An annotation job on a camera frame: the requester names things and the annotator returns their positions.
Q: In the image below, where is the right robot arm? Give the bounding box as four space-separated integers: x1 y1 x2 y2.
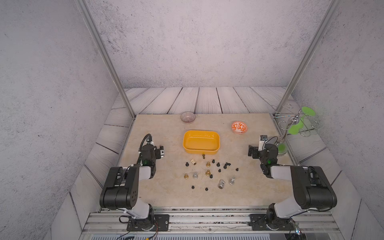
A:
248 143 337 231

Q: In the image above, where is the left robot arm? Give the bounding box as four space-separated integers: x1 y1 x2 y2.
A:
99 134 164 231

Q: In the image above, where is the silver rook chess piece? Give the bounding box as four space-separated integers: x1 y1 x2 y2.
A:
218 180 225 189

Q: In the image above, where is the yellow plastic storage box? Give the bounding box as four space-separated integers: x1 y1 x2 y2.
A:
183 130 221 155

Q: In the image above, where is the orange patterned bowl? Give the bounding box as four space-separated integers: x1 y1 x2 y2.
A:
231 121 248 135

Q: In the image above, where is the striped glass bowl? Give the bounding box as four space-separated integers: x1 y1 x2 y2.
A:
181 112 196 124

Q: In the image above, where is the metal cup tree stand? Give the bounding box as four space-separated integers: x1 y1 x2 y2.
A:
273 102 319 156

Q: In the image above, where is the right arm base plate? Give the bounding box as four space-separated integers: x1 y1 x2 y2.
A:
248 214 295 231

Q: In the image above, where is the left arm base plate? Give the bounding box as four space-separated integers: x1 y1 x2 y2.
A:
127 214 170 232

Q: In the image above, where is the right aluminium frame post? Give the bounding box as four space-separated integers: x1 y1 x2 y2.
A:
275 0 342 113

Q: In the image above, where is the aluminium frame post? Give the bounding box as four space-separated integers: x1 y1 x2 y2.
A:
75 0 136 119
275 0 342 113

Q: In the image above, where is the left aluminium frame post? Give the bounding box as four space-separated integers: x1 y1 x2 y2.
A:
75 0 136 119

